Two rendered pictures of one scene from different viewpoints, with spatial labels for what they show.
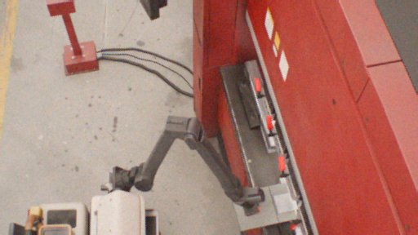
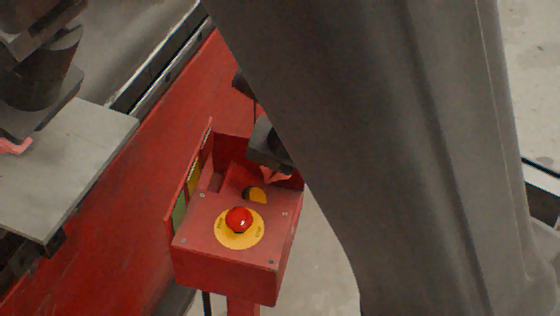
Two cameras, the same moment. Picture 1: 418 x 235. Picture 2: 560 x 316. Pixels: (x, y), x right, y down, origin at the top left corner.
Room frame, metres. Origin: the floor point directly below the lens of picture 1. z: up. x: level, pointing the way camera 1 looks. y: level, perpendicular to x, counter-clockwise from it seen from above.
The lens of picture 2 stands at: (1.01, 0.26, 1.51)
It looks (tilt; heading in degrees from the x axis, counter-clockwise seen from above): 50 degrees down; 216
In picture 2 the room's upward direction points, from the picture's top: 3 degrees clockwise
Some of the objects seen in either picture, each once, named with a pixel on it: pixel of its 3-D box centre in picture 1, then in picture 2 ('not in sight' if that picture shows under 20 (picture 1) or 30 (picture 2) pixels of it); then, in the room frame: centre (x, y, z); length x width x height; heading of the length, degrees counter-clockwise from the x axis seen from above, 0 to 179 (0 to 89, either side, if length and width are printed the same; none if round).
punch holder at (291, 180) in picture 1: (300, 178); not in sight; (0.91, -0.39, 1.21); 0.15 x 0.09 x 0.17; 16
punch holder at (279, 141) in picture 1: (286, 137); not in sight; (1.10, -0.33, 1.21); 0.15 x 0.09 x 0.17; 16
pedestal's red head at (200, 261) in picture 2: not in sight; (241, 212); (0.62, -0.09, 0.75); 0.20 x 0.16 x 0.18; 25
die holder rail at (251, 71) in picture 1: (261, 105); not in sight; (1.42, -0.25, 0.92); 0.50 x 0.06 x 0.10; 16
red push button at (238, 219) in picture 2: not in sight; (239, 223); (0.66, -0.06, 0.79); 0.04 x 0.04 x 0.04
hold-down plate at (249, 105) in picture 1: (247, 102); not in sight; (1.45, -0.18, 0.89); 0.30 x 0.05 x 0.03; 16
